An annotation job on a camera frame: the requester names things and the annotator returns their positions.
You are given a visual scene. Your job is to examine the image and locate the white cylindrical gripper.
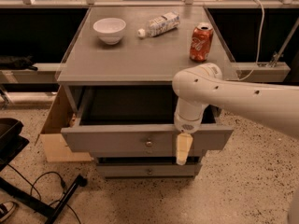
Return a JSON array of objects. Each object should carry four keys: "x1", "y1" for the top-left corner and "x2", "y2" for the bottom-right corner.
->
[{"x1": 174, "y1": 98, "x2": 207, "y2": 165}]

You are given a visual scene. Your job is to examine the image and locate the orange soda can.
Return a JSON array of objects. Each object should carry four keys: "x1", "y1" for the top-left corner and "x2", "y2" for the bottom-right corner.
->
[{"x1": 190, "y1": 22, "x2": 214, "y2": 63}]

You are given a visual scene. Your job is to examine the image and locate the white ceramic bowl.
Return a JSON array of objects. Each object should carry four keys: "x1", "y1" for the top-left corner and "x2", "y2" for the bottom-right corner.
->
[{"x1": 93, "y1": 18, "x2": 126, "y2": 45}]

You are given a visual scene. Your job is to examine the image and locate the open cardboard box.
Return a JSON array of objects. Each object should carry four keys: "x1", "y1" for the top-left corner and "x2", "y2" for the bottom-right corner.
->
[{"x1": 39, "y1": 87, "x2": 93, "y2": 162}]

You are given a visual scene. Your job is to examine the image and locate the clear plastic water bottle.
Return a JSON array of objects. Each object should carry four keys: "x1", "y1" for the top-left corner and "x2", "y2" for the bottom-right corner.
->
[{"x1": 137, "y1": 12, "x2": 180, "y2": 38}]

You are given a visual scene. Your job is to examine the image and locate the grey drawer cabinet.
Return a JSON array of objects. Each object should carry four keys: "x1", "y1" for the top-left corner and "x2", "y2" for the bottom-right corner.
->
[{"x1": 58, "y1": 6, "x2": 233, "y2": 166}]

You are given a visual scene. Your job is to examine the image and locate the black cable on floor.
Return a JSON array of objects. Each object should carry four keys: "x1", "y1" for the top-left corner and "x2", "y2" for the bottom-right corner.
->
[{"x1": 7, "y1": 163, "x2": 82, "y2": 224}]

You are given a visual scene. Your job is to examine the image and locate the black stand base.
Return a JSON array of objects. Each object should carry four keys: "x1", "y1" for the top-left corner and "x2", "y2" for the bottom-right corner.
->
[{"x1": 0, "y1": 174, "x2": 88, "y2": 224}]

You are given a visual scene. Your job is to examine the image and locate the black cloth on ledge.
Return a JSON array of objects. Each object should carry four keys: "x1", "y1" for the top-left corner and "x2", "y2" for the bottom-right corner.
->
[{"x1": 0, "y1": 56, "x2": 38, "y2": 71}]

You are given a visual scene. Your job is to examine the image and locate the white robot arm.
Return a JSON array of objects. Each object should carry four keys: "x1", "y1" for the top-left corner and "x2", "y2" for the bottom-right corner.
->
[{"x1": 172, "y1": 64, "x2": 299, "y2": 224}]

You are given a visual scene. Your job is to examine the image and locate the grey bottom drawer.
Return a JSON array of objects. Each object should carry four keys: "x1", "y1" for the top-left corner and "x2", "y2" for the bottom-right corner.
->
[{"x1": 96, "y1": 163, "x2": 201, "y2": 178}]

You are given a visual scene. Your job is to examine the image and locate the white hanging cable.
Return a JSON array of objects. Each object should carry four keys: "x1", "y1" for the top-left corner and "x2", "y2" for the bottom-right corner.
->
[{"x1": 236, "y1": 0, "x2": 265, "y2": 82}]

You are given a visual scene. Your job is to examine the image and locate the grey top drawer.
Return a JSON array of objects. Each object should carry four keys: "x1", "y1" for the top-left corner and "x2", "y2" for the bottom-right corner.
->
[{"x1": 60, "y1": 85, "x2": 235, "y2": 159}]

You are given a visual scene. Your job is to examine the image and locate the shoe at floor corner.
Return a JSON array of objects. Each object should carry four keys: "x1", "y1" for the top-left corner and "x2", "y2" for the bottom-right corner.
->
[{"x1": 0, "y1": 201, "x2": 18, "y2": 223}]

